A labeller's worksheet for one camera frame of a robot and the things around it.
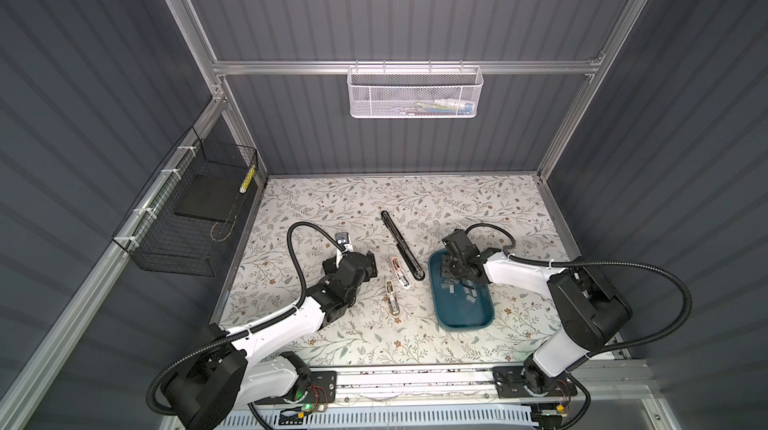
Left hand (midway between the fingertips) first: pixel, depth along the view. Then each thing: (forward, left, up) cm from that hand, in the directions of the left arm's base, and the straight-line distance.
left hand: (356, 256), depth 85 cm
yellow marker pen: (+15, +29, +17) cm, 37 cm away
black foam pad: (+8, +34, +19) cm, 40 cm away
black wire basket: (+3, +41, +16) cm, 44 cm away
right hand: (0, -29, -10) cm, 30 cm away
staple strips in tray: (-10, -33, -11) cm, 37 cm away
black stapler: (+8, -14, -10) cm, 19 cm away
